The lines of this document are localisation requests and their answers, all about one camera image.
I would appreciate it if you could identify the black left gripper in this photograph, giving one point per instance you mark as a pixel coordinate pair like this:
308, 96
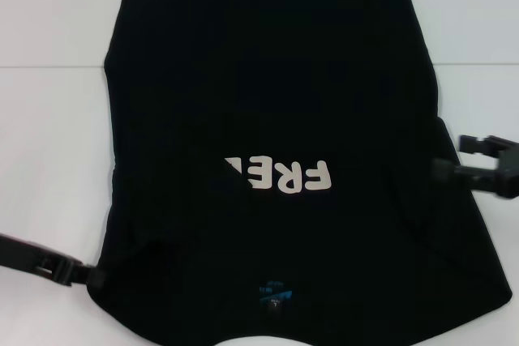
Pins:
36, 261

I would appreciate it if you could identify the black t-shirt with white print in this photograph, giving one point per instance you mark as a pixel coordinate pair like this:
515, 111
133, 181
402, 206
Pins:
275, 99

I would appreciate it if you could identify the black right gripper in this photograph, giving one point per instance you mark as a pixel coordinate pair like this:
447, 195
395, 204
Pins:
509, 172

